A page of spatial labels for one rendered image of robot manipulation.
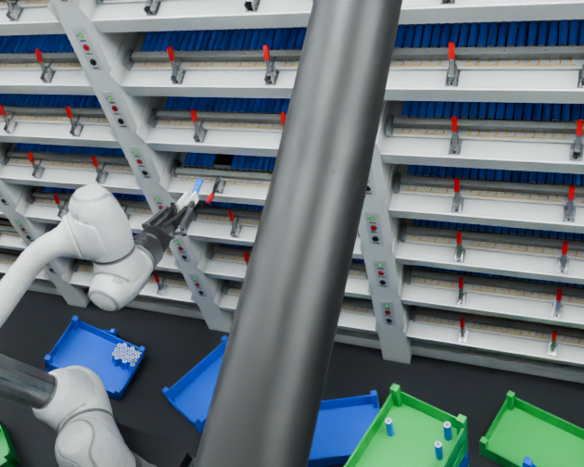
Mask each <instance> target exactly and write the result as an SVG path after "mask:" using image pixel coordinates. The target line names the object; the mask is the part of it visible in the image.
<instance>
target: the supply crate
mask: <svg viewBox="0 0 584 467"><path fill-rule="evenodd" d="M389 389H390V394H389V396H388V398H387V400H386V401H385V403H384V404H383V406H382V408H381V409H380V411H379V412H378V413H377V414H376V416H375V418H374V420H373V421H372V423H371V424H370V426H369V428H368V429H367V431H366V432H365V434H364V435H363V437H362V439H361V441H360V442H359V444H358V445H357V447H356V448H355V449H354V451H353V452H352V454H351V455H350V457H349V459H348V461H347V462H346V464H345V465H344V467H451V464H452V462H453V460H454V458H455V456H456V454H457V452H458V451H459V449H460V447H461V445H462V443H463V441H464V440H465V438H466V436H467V434H468V433H467V417H466V416H464V415H462V414H459V415H458V417H455V416H453V415H451V414H449V413H447V412H445V411H443V410H440V409H438V408H436V407H434V406H431V405H429V404H427V403H425V402H423V401H422V400H420V399H417V398H414V397H412V396H410V395H408V394H406V393H404V392H401V391H400V386H399V385H396V384H394V383H393V384H392V386H391V387H390V388H389ZM386 418H391V419H392V422H393V427H394V432H395V435H394V436H388V435H387V428H386V424H385V419H386ZM444 422H450V423H451V436H452V439H451V440H450V441H448V440H446V439H445V438H444V428H443V424H444ZM436 441H440V442H441V443H442V449H443V459H442V460H440V461H439V460H437V459H436V453H435V446H434V443H435V442H436Z"/></svg>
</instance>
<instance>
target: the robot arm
mask: <svg viewBox="0 0 584 467"><path fill-rule="evenodd" d="M198 200H199V198H198V194H197V191H195V192H194V193H193V194H192V195H190V193H189V191H186V192H185V193H184V195H183V196H182V197H181V198H180V199H179V200H177V201H176V202H175V204H174V203H173V202H172V203H171V206H170V207H168V206H165V207H164V208H162V209H161V210H160V211H159V212H157V213H156V214H155V215H154V216H153V217H152V218H150V219H149V220H148V221H146V222H144V223H142V224H141V225H142V228H143V231H142V232H141V233H139V234H137V235H135V236H134V237H133V234H132V230H131V227H130V224H129V222H128V219H127V217H126V215H125V213H124V211H123V209H122V207H121V205H120V204H119V202H118V200H117V199H116V197H115V196H114V195H113V194H111V193H110V191H109V190H108V189H106V188H104V187H102V186H100V185H86V186H83V187H81V188H79V189H78V190H76V192H75V193H73V194H72V196H71V198H70V202H69V213H68V214H67V215H64V216H63V219H62V221H61V223H60V224H59V225H58V227H56V228H55V229H53V230H52V231H50V232H48V233H46V234H44V235H42V236H41V237H39V238H38V239H36V240H35V241H34V242H33V243H31V244H30V245H29V246H28V247H27V248H26V249H25V250H24V251H23V252H22V253H21V254H20V256H19V257H18V258H17V260H16V261H15V262H14V264H13V265H12V266H11V268H10V269H9V270H8V272H7V273H6V275H5V276H4V277H3V279H2V280H1V281H0V328H1V326H2V325H3V324H4V323H5V321H6V319H7V318H8V317H9V315H10V314H11V312H12V311H13V309H14V308H15V307H16V306H17V305H18V303H19V301H20V300H21V298H22V297H23V295H24V294H25V293H26V291H27V290H28V288H29V287H30V285H31V284H32V282H33V280H34V279H35V278H36V276H37V275H38V273H39V272H40V271H41V269H42V268H43V267H44V266H45V265H46V264H47V263H48V262H50V261H51V260H52V259H55V258H58V257H61V256H65V255H73V256H76V257H78V258H80V259H83V258H90V259H92V261H93V265H94V277H93V279H92V281H91V283H90V288H89V297H90V299H91V301H92V302H93V303H94V304H95V305H97V306H98V307H99V308H101V309H103V310H107V311H117V310H119V309H122V308H123V307H125V306H126V305H127V304H128V303H130V302H131V301H132V300H133V299H134V298H135V297H136V296H137V295H138V294H139V293H140V291H141V290H142V289H143V288H144V286H145V285H146V283H147V281H148V279H149V276H150V274H151V272H152V271H153V270H155V268H156V267H157V265H158V264H159V263H160V262H161V260H162V259H163V255H164V252H165V251H166V249H167V248H168V247H169V245H170V241H171V240H172V239H173V238H175V237H176V235H178V234H181V235H182V236H186V231H187V229H188V227H189V226H190V224H191V222H192V220H193V218H194V217H195V213H194V211H193V208H194V207H195V206H196V203H197V202H198ZM164 211H165V212H164ZM177 211H178V213H177ZM177 228H178V229H177ZM0 396H1V397H3V398H8V399H11V400H14V401H16V402H18V403H21V404H24V405H27V406H29V407H32V411H33V413H34V415H35V417H36V418H37V419H39V420H40V421H42V422H43V423H45V424H47V425H48V426H49V427H50V428H52V429H53V430H54V431H55V432H58V436H57V440H56V444H55V454H56V459H57V464H58V466H59V467H157V466H156V465H153V464H150V463H148V462H147V461H145V460H144V459H142V458H141V457H140V456H138V455H137V454H136V453H134V452H133V451H132V450H130V449H129V448H128V446H127V444H126V443H125V442H124V439H123V438H122V436H121V433H120V431H119V429H118V427H117V425H116V423H115V421H114V417H113V412H112V408H111V404H110V401H109V397H108V393H107V390H106V388H105V386H104V384H103V382H102V380H101V379H100V378H99V376H98V375H97V374H96V373H95V372H93V371H92V370H90V369H89V368H87V367H84V366H81V365H72V366H69V367H66V368H63V369H55V370H53V371H51V372H44V371H41V370H39V369H37V368H34V367H32V366H30V365H28V364H25V363H23V362H20V361H18V360H14V359H12V358H10V357H8V356H5V355H3V354H0Z"/></svg>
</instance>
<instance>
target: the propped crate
mask: <svg viewBox="0 0 584 467"><path fill-rule="evenodd" d="M118 343H121V345H122V344H123V343H126V344H127V347H129V348H130V347H134V350H136V351H138V350H139V351H140V352H142V356H141V357H140V359H139V361H137V363H136V365H135V367H134V368H133V371H132V372H131V373H130V370H128V369H127V368H126V370H123V369H122V368H121V366H120V365H119V366H117V367H116V366H114V362H112V361H111V355H112V352H113V351H114V348H115V347H117V344H118ZM145 352H146V348H145V347H143V346H140V347H137V346H135V345H133V344H131V343H128V342H126V341H124V340H122V339H120V338H118V337H116V336H114V335H112V334H108V333H106V332H104V331H102V330H100V329H97V328H95V327H94V326H92V325H90V324H87V323H85V322H82V321H80V320H79V317H77V316H75V315H74V316H73V317H72V319H71V323H70V325H69V327H68V328H67V330H66V331H65V333H64V334H63V335H62V336H61V337H60V339H59V340H58V342H57V344H56V345H55V346H54V348H53V349H52V351H51V352H50V354H49V355H48V354H46V356H45V357H44V365H45V367H46V369H49V370H51V371H53V370H55V369H63V368H66V367H69V366H72V365H81V366H84V367H87V368H89V369H90V370H92V371H93V372H95V373H96V374H97V375H98V376H99V378H100V379H101V380H102V382H103V384H104V386H105V388H106V390H107V393H108V396H109V397H110V398H113V399H116V400H118V401H119V400H120V399H121V396H122V394H123V393H124V391H125V389H126V387H127V386H128V384H129V383H130V381H131V380H132V378H133V376H134V374H135V372H136V370H137V369H138V367H139V365H140V363H141V362H142V360H143V358H144V357H145Z"/></svg>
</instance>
